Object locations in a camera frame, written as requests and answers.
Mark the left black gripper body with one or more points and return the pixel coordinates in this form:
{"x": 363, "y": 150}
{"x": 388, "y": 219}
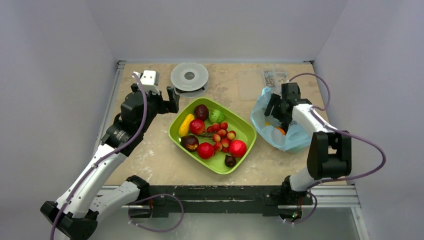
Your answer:
{"x": 156, "y": 105}

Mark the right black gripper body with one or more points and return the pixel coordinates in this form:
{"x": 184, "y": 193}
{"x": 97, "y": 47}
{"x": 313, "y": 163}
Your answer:
{"x": 278, "y": 108}

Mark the light blue plastic bag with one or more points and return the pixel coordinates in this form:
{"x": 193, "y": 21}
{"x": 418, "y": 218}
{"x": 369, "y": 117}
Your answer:
{"x": 295, "y": 139}

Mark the red fake peach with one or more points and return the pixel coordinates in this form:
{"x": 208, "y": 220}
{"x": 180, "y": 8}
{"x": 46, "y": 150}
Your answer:
{"x": 197, "y": 127}

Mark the dark red yellow fake fruit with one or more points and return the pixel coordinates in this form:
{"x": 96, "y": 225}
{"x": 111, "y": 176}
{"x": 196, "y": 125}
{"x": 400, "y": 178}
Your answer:
{"x": 190, "y": 143}

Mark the red fake pomegranate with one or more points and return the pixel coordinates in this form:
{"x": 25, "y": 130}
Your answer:
{"x": 205, "y": 151}

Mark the red fake apple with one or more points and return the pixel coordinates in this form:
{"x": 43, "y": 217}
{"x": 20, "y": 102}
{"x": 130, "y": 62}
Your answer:
{"x": 237, "y": 148}

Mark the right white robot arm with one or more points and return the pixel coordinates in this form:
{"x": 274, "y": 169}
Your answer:
{"x": 330, "y": 154}

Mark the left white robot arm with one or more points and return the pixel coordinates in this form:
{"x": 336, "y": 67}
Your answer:
{"x": 77, "y": 213}

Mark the yellow fake corn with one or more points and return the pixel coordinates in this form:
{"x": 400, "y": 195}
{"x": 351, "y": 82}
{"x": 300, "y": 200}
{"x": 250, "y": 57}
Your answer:
{"x": 184, "y": 128}

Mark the dark red fake mango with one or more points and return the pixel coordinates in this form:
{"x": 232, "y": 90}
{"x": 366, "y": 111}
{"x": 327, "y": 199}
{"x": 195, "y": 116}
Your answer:
{"x": 201, "y": 112}

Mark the orange fake fruit in bag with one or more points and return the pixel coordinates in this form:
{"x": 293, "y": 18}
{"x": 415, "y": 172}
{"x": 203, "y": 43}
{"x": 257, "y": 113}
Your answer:
{"x": 281, "y": 130}

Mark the green fake cabbage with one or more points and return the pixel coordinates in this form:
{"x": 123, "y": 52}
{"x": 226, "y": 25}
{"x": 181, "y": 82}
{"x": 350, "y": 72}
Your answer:
{"x": 216, "y": 116}

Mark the red fake cherry bunch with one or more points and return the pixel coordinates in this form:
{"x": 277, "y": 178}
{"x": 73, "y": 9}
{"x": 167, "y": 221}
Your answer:
{"x": 220, "y": 135}

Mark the dark brown fake fig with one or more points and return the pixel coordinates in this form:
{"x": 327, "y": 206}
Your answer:
{"x": 230, "y": 161}

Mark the clear screw organizer box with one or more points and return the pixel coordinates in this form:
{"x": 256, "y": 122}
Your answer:
{"x": 251, "y": 82}

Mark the white filament spool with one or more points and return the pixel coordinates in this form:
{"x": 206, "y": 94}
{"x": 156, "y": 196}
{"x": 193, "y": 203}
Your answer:
{"x": 190, "y": 79}

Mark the green plastic tray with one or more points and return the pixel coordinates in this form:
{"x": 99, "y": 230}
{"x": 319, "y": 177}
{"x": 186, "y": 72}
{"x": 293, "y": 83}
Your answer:
{"x": 245, "y": 132}

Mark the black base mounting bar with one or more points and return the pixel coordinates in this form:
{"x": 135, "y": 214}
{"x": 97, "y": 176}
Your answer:
{"x": 268, "y": 200}

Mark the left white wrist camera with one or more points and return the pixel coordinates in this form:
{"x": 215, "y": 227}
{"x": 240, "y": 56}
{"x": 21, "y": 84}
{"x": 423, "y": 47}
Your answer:
{"x": 150, "y": 82}

